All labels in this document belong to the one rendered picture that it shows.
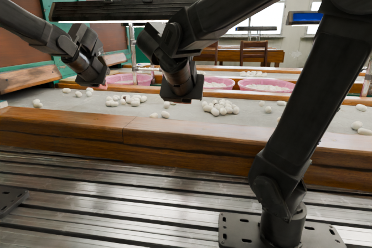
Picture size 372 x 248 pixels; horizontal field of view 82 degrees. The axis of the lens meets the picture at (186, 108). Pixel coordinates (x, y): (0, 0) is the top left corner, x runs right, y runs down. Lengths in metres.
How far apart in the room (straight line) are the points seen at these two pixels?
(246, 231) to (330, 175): 0.25
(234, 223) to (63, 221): 0.31
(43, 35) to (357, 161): 0.75
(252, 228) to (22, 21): 0.62
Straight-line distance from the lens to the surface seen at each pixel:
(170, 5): 0.80
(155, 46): 0.44
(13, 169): 0.72
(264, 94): 0.92
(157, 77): 1.30
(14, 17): 0.60
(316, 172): 0.58
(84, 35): 0.71
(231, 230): 0.43
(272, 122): 0.71
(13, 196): 0.60
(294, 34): 6.09
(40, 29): 0.62
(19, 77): 1.06
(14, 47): 1.14
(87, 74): 0.72
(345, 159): 0.58
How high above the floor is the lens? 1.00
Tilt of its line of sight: 19 degrees down
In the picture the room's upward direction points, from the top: straight up
